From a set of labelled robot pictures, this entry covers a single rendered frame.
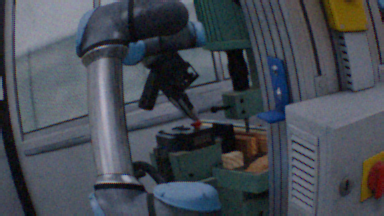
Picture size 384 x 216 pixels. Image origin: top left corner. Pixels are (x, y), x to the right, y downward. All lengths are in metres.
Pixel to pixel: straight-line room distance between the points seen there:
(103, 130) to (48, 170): 1.88
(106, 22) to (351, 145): 0.78
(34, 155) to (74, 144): 0.31
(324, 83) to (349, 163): 0.22
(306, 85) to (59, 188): 2.41
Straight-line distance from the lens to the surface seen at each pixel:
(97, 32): 1.42
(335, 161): 0.78
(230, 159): 1.98
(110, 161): 1.35
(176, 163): 2.01
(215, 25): 2.05
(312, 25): 0.97
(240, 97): 2.10
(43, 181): 3.22
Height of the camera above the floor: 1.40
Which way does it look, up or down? 10 degrees down
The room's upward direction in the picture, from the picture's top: 9 degrees counter-clockwise
